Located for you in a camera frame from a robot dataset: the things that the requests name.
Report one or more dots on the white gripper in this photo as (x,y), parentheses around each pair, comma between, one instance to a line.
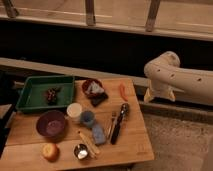
(158,89)

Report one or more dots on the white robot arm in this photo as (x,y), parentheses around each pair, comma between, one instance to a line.
(165,73)

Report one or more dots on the blue plastic cup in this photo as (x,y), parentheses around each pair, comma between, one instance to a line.
(87,118)

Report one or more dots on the white plastic cup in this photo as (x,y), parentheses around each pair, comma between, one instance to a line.
(74,111)

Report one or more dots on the small metal cup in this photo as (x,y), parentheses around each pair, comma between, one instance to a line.
(81,151)

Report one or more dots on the metal fork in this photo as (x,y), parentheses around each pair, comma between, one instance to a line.
(113,117)

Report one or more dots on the black square sponge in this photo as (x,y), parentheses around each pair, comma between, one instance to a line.
(98,99)

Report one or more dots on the dark red bowl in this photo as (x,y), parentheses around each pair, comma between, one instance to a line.
(86,84)

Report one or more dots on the white crumpled cloth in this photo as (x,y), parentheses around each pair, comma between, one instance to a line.
(94,88)

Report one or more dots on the blue sponge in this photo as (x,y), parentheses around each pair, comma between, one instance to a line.
(98,134)

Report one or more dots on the wooden spatula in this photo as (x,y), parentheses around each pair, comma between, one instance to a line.
(94,150)

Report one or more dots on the dark grape bunch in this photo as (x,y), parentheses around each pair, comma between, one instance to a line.
(51,96)

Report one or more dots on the purple bowl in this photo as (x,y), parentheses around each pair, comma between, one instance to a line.
(51,124)

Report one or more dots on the red yellow apple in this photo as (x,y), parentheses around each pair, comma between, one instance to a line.
(50,151)

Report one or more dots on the green plastic tray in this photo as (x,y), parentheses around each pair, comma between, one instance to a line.
(41,93)

